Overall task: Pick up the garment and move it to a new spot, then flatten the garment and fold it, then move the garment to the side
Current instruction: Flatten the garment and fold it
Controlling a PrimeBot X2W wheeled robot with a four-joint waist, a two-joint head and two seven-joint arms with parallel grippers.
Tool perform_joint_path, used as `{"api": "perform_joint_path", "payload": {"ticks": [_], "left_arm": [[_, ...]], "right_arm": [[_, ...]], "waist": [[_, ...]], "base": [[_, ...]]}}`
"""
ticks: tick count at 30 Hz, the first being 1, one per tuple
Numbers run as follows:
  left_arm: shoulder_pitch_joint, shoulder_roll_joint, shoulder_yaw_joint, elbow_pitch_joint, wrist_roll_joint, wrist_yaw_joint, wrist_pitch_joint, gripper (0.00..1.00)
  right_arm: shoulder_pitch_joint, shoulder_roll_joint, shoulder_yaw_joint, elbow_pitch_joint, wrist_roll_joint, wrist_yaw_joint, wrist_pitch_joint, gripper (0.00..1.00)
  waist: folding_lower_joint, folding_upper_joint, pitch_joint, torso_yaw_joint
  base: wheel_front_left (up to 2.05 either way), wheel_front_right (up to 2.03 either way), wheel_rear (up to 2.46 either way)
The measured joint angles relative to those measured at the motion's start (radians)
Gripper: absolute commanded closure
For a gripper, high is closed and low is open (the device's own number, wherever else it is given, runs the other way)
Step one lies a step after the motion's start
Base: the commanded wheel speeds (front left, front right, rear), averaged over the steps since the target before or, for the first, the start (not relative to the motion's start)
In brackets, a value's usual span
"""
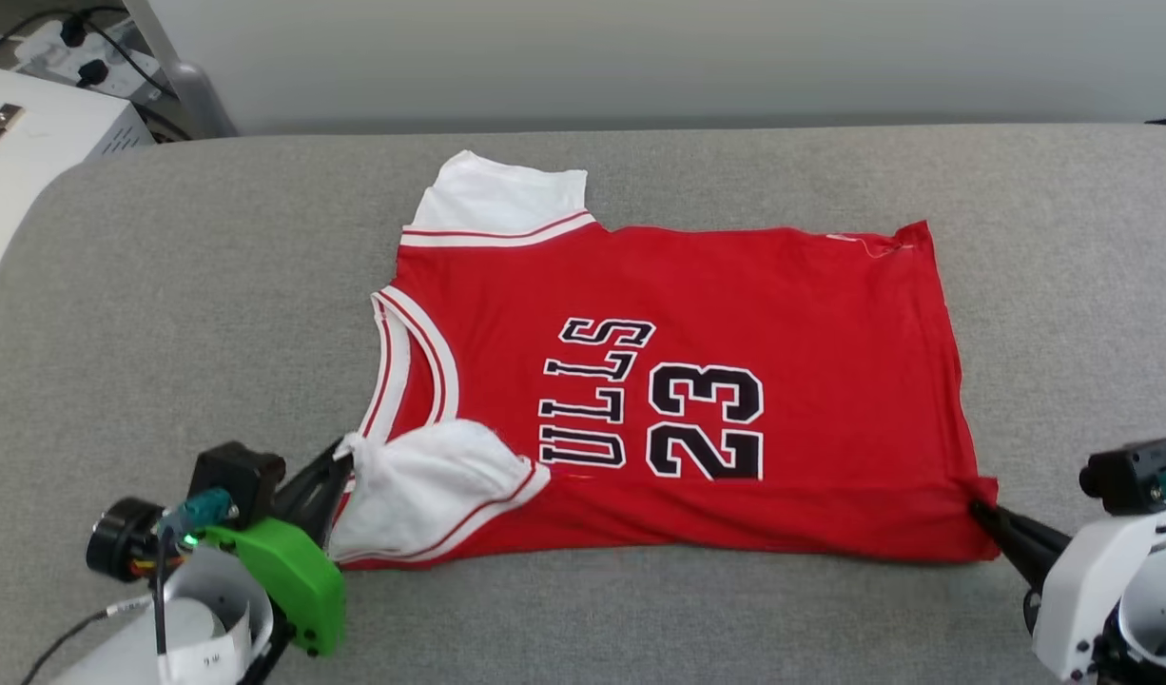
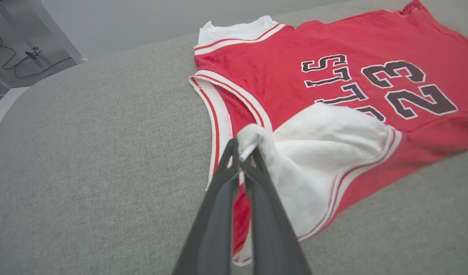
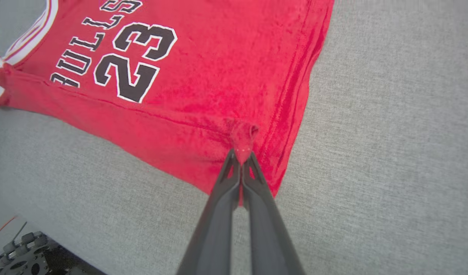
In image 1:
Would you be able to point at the grey metal leg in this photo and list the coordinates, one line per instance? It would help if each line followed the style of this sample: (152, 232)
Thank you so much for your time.
(188, 90)

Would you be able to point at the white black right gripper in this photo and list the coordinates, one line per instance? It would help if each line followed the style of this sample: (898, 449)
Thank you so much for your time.
(1087, 590)

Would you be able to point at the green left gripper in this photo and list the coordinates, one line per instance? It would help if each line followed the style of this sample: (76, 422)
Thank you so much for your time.
(298, 571)

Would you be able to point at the red and white basketball jersey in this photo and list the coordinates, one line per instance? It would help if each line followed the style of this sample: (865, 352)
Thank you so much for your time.
(783, 314)

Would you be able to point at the white power strip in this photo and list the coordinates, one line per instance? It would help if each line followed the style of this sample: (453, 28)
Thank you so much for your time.
(117, 67)

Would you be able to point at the black power plug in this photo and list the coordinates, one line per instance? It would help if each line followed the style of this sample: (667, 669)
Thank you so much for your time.
(91, 73)
(73, 30)

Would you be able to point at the black cylindrical left wrist camera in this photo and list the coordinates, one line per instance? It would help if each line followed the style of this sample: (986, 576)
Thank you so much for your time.
(117, 538)

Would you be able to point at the white appliance box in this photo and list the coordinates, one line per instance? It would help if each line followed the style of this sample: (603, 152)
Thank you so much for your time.
(41, 162)

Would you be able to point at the black square box teal connector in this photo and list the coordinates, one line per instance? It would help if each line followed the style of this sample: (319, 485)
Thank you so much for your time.
(239, 476)

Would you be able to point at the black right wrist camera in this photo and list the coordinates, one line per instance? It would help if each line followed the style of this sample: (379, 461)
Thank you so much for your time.
(1130, 476)

